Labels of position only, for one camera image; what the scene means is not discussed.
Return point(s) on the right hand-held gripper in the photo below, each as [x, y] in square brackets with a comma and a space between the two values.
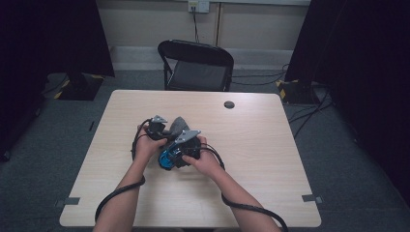
[188, 151]

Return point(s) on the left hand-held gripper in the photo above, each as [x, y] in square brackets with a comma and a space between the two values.
[156, 129]

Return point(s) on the gray terry cloth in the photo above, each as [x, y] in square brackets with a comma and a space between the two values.
[179, 125]

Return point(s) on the blue toy car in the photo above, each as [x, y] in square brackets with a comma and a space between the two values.
[165, 159]

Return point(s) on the person's right hand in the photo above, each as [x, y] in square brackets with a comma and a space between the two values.
[206, 161]

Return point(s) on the person's left hand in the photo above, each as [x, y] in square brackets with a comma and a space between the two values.
[145, 146]

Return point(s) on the black folding chair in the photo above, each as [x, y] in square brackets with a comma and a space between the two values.
[196, 75]

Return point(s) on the striped stand base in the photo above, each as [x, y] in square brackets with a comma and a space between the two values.
[80, 88]
[296, 92]

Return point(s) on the gray floor tape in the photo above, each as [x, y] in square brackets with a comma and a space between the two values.
[311, 198]
[69, 201]

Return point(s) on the dark curtain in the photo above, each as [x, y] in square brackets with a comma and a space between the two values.
[48, 38]
[370, 64]

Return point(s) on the vertical wall conduit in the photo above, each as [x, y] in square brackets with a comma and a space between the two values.
[219, 25]

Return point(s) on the white wall socket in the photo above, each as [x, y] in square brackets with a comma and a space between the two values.
[199, 5]

